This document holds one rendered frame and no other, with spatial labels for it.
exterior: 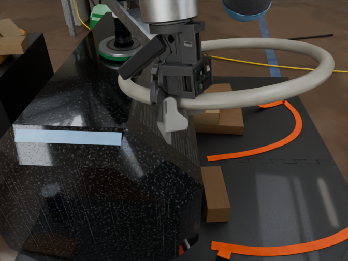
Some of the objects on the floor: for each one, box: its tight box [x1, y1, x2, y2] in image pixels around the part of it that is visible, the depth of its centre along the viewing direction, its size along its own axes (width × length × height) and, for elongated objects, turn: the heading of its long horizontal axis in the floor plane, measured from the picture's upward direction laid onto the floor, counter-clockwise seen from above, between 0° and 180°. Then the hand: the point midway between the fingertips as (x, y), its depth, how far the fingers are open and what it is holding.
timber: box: [200, 166, 231, 223], centre depth 169 cm, size 30×12×12 cm, turn 4°
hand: (173, 130), depth 58 cm, fingers closed on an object, 5 cm apart
